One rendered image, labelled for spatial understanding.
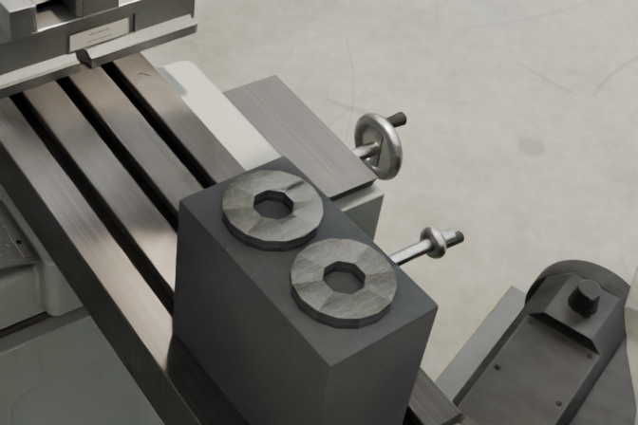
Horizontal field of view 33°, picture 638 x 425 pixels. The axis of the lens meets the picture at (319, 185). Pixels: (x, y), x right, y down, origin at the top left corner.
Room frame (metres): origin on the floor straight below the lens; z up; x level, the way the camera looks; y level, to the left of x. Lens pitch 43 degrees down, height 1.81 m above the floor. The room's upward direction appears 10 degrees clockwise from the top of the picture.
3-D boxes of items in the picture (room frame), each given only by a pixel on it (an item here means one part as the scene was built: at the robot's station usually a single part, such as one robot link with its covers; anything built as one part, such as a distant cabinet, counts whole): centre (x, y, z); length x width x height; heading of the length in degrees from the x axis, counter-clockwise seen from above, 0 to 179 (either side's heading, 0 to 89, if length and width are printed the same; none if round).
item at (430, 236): (1.26, -0.18, 0.53); 0.22 x 0.06 x 0.06; 132
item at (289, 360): (0.65, 0.00, 1.05); 0.22 x 0.12 x 0.20; 45
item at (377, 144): (1.35, -0.06, 0.65); 0.16 x 0.12 x 0.12; 132
